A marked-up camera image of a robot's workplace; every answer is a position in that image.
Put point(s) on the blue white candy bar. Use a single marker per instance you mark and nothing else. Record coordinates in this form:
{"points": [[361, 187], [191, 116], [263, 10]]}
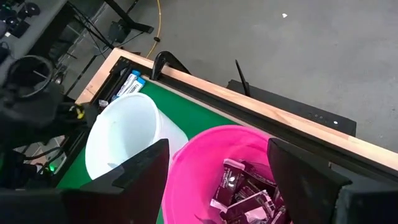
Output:
{"points": [[136, 87], [128, 83]]}

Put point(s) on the flat black box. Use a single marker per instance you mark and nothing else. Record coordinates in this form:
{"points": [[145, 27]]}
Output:
{"points": [[295, 109]]}

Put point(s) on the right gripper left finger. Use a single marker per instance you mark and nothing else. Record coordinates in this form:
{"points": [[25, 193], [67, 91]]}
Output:
{"points": [[136, 193]]}

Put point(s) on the pink plastic halloween bucket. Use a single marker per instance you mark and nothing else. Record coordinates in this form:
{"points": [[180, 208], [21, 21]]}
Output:
{"points": [[192, 174]]}

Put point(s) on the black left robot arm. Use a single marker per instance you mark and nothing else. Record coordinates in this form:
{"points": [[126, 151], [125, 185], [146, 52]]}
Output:
{"points": [[31, 109]]}

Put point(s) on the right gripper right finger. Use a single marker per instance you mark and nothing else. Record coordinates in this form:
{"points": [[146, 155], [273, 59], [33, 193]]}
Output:
{"points": [[304, 193]]}

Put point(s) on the green felt mat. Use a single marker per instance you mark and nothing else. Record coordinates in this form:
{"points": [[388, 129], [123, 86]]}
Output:
{"points": [[186, 112]]}

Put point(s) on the grey desk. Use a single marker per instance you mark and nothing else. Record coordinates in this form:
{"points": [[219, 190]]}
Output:
{"points": [[34, 32]]}

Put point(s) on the thin black antenna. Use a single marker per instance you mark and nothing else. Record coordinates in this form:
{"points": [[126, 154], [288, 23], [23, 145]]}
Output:
{"points": [[242, 79]]}

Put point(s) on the black metal desk leg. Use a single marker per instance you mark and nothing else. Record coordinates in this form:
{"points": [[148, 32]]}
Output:
{"points": [[130, 21]]}

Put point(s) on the white plastic halloween bucket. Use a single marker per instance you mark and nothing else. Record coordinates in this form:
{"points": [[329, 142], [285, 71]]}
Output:
{"points": [[124, 130]]}

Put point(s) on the yellow label tag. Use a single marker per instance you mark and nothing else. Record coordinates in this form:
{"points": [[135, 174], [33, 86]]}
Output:
{"points": [[80, 112]]}

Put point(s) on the black table edge clamp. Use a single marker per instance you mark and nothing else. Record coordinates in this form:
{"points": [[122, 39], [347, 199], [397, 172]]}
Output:
{"points": [[161, 59]]}

